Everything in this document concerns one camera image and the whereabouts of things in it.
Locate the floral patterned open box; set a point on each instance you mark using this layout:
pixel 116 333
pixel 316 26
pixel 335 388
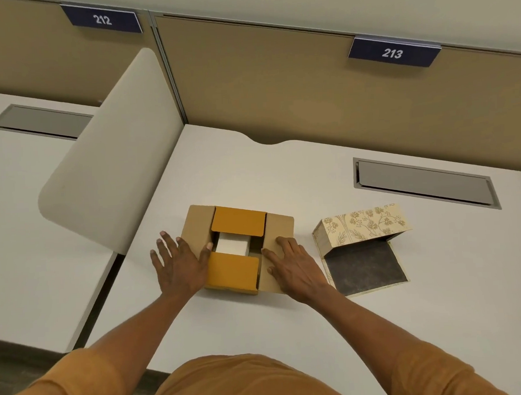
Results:
pixel 363 250

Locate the person's left hand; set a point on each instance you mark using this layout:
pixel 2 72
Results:
pixel 179 271

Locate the tan partition panel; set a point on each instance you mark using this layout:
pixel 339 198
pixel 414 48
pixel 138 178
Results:
pixel 325 104
pixel 39 58

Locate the person's left middle finger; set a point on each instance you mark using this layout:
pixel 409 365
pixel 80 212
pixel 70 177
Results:
pixel 169 242

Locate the person's right forearm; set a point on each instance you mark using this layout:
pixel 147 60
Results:
pixel 358 325

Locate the person's left thumb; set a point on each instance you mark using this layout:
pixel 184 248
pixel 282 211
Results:
pixel 205 257

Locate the beige rounded desk divider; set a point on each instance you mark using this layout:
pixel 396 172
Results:
pixel 119 159

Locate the blue number sign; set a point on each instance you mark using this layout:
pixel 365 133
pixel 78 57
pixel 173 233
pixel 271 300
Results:
pixel 103 19
pixel 393 53

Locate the person's right thumb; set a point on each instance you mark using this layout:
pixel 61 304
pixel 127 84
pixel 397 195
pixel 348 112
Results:
pixel 275 273

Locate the brown cardboard box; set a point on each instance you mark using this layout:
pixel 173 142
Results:
pixel 238 274

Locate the white block in box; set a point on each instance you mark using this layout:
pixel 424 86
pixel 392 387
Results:
pixel 232 244

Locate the person's right hand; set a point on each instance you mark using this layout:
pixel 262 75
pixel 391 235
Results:
pixel 299 276

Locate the orange shirt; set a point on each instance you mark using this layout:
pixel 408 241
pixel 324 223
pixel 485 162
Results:
pixel 244 385

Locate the person's left forearm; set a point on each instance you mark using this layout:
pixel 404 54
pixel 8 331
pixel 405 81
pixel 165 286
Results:
pixel 128 326

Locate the grey metal partition post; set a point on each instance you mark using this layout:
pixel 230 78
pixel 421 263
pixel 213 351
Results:
pixel 169 69

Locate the person's left little finger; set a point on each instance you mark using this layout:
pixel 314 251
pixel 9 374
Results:
pixel 155 261

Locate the person's right middle finger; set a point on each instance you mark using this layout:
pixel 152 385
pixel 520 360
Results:
pixel 285 247

